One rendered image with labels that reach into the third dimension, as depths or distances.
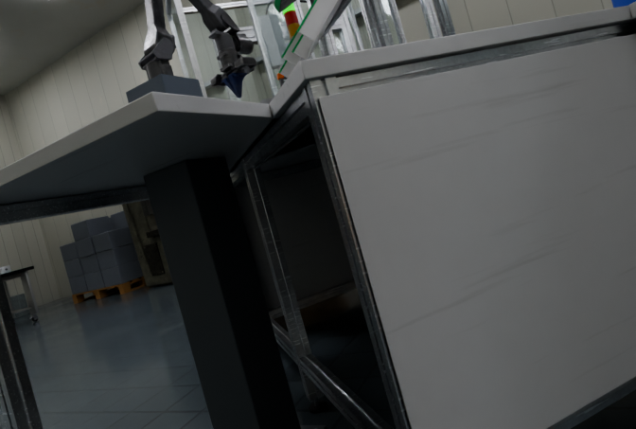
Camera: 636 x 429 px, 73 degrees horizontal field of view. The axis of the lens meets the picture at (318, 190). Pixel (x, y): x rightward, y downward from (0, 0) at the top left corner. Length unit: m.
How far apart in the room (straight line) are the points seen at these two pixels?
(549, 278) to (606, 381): 0.22
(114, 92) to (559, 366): 8.06
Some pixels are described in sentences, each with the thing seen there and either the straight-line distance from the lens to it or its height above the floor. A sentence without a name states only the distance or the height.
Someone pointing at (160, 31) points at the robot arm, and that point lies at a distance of 1.33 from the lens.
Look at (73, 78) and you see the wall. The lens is 9.32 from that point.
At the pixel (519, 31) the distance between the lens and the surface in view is 0.92.
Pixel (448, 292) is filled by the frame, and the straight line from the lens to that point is 0.74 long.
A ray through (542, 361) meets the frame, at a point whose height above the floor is 0.28.
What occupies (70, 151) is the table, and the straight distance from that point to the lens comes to 0.80.
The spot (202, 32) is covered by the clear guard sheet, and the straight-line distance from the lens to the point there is 2.96.
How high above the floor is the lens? 0.66
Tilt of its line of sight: level
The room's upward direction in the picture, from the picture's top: 16 degrees counter-clockwise
